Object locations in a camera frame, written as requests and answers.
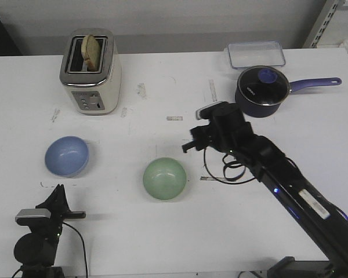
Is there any cream and chrome toaster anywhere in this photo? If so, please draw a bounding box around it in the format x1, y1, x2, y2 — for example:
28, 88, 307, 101
59, 28, 122, 115

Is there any grey metal shelf upright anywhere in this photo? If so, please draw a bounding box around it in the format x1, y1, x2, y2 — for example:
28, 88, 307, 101
302, 0, 345, 49

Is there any dark blue saucepan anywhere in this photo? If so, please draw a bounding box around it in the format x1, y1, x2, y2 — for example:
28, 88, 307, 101
235, 65, 342, 118

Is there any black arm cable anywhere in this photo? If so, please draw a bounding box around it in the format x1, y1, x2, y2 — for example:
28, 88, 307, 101
60, 222, 88, 277
203, 147, 258, 185

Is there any blue bowl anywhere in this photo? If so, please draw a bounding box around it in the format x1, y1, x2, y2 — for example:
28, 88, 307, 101
44, 136, 89, 178

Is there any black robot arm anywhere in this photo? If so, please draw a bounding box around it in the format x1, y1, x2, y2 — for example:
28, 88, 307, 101
13, 184, 86, 277
182, 101, 348, 277

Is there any green bowl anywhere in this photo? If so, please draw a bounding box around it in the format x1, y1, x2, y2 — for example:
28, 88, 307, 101
143, 157, 187, 200

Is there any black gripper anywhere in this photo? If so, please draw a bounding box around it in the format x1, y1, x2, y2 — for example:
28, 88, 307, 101
182, 123, 218, 153
35, 184, 86, 229

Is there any clear plastic container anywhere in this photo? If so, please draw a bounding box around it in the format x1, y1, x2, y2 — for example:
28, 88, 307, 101
224, 41, 286, 70

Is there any slice of toast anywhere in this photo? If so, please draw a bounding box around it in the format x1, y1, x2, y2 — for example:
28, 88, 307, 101
81, 35, 101, 71

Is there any glass pot lid blue knob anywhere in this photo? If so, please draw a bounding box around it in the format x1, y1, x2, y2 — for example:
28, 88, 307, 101
238, 66, 291, 106

